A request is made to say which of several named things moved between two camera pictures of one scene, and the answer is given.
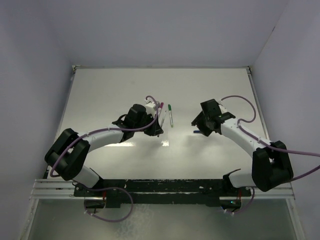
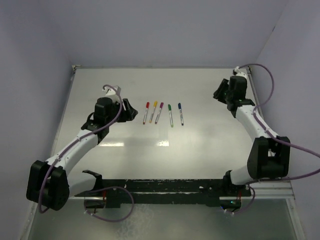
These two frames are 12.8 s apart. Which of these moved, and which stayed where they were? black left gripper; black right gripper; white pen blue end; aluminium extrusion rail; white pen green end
Moved: black right gripper; black left gripper; white pen blue end
Stayed: aluminium extrusion rail; white pen green end
